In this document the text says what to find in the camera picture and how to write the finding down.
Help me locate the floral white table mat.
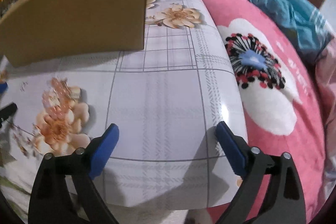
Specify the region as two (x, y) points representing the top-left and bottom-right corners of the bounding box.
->
(1, 0), (247, 210)

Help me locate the brown cardboard box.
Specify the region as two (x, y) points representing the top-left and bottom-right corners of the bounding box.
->
(1, 0), (146, 67)

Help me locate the pink floral blanket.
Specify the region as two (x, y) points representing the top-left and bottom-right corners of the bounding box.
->
(202, 0), (326, 221)

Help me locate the blue patterned quilt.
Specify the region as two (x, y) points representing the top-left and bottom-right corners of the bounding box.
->
(248, 0), (334, 64)

